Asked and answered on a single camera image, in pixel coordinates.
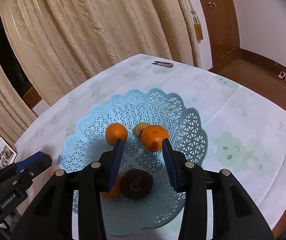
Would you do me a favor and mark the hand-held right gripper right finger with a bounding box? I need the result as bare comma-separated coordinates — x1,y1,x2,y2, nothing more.
162,138,275,240

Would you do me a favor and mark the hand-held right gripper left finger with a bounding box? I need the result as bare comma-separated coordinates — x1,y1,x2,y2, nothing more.
10,138,124,240

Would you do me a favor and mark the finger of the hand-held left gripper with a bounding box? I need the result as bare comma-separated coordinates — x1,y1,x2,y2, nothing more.
17,151,52,178

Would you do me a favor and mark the large smooth orange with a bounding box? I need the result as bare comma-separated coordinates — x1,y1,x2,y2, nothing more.
100,174,122,200

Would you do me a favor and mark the dark water chestnut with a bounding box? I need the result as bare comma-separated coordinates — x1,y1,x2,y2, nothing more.
121,169,154,200

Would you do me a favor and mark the small orange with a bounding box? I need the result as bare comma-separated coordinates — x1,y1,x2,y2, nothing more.
105,123,128,147

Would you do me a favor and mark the mandarin with stem mark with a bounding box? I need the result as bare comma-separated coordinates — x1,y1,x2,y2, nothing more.
140,125,170,152

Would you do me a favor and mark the greenish brown small fruit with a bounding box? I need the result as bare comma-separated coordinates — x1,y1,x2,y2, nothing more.
133,122,150,137

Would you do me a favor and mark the light blue lattice basket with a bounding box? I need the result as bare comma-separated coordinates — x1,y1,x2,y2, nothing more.
58,88,208,237

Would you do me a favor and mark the photo collage card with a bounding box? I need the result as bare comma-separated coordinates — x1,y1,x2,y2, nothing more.
0,137,18,178

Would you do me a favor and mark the beige patterned curtain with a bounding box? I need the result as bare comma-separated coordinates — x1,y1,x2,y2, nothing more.
0,25,38,140
0,0,202,107

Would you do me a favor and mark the white printed tablecloth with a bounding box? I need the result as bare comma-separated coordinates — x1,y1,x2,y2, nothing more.
14,54,286,233

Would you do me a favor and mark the pink clip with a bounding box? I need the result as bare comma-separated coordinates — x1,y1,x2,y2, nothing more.
152,60,174,68

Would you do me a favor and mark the wooden framed window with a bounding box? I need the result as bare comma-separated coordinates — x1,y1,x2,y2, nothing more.
0,2,47,110

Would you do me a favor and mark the beige curtain tassel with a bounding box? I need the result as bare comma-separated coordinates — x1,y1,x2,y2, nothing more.
180,0,205,42

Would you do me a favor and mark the brown wooden door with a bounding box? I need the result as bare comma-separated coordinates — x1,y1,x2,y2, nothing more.
192,0,241,68

